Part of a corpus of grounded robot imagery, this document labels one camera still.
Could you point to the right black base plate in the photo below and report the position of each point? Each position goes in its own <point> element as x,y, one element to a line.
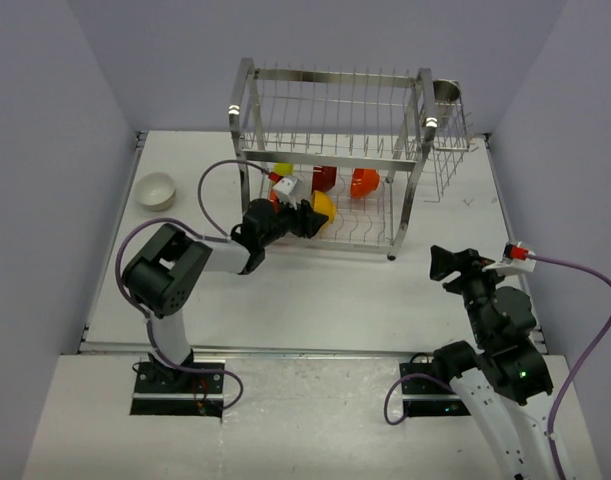
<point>424,398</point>

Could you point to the steel utensil cup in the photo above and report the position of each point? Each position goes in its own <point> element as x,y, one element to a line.
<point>447,93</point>

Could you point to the dark red bowl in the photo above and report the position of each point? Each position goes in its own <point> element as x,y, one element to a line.
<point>323,178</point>

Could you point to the orange bowl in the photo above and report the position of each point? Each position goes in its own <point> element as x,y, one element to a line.
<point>364,182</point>

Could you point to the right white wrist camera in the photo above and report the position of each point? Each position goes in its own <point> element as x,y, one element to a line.
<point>516,260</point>

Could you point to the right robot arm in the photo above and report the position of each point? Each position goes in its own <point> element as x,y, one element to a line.
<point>502,378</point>

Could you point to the wire cutlery basket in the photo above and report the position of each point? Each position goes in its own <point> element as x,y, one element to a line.
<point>450,146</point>

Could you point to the white floral bowl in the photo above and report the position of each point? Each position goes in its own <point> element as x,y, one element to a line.
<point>156,192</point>

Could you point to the yellow bowl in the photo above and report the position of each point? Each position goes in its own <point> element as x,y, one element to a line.
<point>322,204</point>

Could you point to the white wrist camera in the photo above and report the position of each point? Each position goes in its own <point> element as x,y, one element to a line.
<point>516,260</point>
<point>288,190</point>

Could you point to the lime green bowl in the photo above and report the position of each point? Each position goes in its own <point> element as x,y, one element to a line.
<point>283,169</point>

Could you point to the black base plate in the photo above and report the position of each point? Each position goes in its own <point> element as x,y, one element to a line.
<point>159,391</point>
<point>424,398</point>

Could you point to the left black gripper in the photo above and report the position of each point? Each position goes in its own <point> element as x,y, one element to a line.
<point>306,222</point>

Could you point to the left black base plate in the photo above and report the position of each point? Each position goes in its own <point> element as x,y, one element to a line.
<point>159,391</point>

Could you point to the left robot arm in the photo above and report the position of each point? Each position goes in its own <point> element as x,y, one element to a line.
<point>159,263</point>

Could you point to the steel two-tier dish rack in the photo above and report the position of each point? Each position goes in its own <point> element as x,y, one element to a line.
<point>385,121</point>

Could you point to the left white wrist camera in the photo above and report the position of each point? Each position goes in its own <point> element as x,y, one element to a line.
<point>288,190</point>

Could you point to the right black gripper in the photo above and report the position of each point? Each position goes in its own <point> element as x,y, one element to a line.
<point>468,262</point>

